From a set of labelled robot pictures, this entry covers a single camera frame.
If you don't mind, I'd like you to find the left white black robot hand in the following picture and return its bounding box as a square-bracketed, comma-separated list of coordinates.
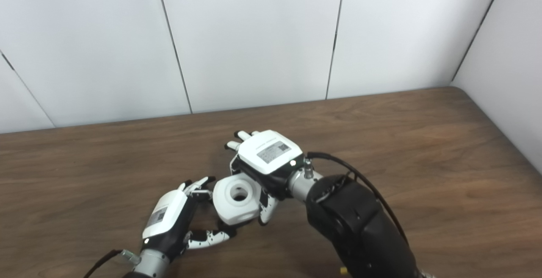
[141, 176, 232, 262]

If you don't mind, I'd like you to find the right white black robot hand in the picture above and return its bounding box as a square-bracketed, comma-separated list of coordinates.
[224, 130, 306, 227]

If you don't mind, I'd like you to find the round white piece with holes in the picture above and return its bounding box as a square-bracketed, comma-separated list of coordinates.
[212, 173, 263, 227]

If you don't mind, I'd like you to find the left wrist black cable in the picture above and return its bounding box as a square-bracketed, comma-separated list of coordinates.
[82, 249, 141, 278]

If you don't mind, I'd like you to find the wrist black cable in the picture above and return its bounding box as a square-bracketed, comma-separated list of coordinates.
[307, 152, 409, 245]
[82, 249, 141, 278]

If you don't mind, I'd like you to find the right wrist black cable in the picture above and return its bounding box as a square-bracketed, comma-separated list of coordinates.
[307, 152, 409, 245]

